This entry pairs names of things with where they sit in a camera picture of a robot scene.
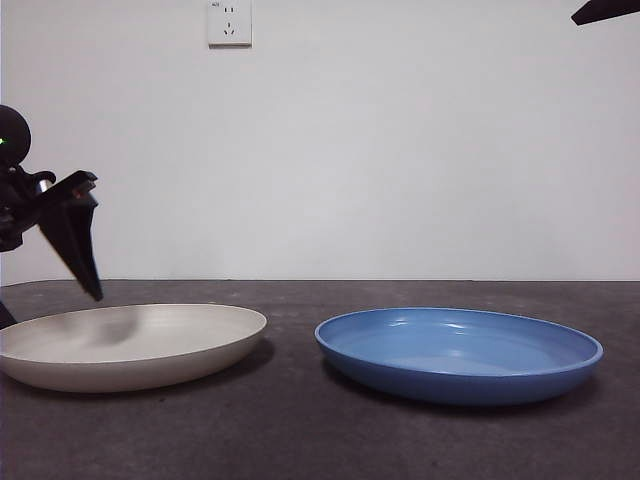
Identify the white wall socket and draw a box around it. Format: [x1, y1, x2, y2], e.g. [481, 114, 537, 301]
[207, 0, 253, 49]

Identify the white round plate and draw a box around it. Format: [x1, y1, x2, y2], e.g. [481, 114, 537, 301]
[0, 302, 268, 394]

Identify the blue round plate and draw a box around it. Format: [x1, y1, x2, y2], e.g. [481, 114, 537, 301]
[314, 306, 605, 407]

